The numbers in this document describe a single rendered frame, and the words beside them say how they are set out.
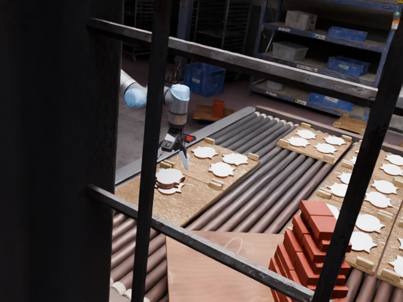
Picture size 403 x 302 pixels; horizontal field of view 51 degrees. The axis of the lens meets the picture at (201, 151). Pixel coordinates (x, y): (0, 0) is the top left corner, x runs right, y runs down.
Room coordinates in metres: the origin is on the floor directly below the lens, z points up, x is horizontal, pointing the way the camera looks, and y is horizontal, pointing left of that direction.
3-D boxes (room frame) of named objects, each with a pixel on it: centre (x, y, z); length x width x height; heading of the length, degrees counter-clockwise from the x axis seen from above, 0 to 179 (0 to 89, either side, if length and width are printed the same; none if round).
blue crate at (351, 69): (6.07, -1.88, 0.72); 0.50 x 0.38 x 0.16; 54
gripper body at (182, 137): (1.65, 0.12, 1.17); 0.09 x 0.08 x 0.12; 166
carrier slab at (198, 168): (1.92, -0.06, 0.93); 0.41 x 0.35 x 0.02; 153
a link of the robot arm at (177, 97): (1.65, 0.12, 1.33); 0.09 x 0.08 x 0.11; 60
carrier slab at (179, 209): (1.54, 0.13, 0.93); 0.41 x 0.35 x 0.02; 152
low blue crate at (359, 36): (6.07, -1.76, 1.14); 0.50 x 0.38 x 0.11; 70
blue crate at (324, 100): (6.10, -1.80, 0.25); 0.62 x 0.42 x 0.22; 69
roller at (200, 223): (1.82, -0.25, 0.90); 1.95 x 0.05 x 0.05; 152
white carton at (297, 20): (6.46, -1.16, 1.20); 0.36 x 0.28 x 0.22; 49
